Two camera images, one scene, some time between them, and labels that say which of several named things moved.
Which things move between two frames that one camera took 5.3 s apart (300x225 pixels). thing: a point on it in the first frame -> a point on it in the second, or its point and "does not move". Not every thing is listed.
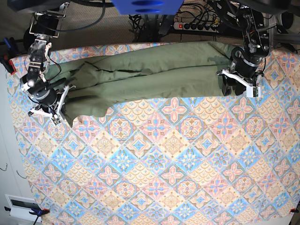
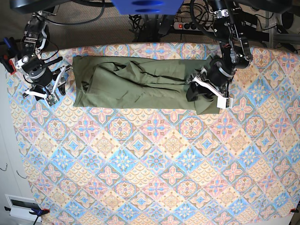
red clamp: (8, 50) does not move
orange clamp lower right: (294, 210) does not move
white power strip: (196, 26) does not move
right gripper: (238, 77) -> (213, 80)
